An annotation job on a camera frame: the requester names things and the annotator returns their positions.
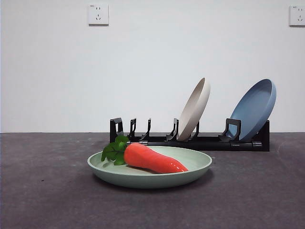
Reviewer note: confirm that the blue round plate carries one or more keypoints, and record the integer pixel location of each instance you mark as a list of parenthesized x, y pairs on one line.
[(252, 109)]

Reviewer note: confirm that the beige round plate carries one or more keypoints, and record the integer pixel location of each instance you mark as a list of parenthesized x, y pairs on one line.
[(193, 114)]

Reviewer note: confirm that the orange carrot with green leaves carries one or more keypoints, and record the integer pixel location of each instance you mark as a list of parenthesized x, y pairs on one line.
[(152, 158)]

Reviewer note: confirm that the black plate rack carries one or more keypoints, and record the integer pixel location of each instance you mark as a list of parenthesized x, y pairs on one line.
[(209, 144)]

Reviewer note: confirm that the green round plate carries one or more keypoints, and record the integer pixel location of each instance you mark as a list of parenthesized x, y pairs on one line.
[(147, 180)]

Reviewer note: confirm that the white wall socket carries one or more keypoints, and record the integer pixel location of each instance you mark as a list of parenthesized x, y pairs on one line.
[(98, 14), (297, 15)]

